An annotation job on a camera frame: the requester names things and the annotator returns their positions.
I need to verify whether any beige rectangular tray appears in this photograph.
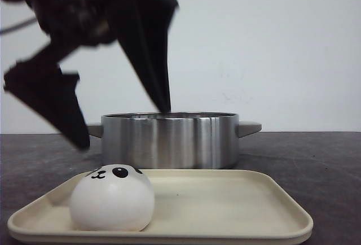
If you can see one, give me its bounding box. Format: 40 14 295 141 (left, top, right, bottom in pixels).
7 169 313 244

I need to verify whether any panda bun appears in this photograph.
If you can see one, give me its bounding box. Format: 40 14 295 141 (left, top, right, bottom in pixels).
69 164 155 231

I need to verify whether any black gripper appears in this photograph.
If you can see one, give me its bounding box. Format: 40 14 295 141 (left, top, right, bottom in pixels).
5 0 178 113

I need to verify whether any stainless steel steamer pot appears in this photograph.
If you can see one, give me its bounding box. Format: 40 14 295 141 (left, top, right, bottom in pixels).
88 112 262 169

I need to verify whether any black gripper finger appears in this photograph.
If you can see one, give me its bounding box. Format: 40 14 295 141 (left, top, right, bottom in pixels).
4 67 90 151

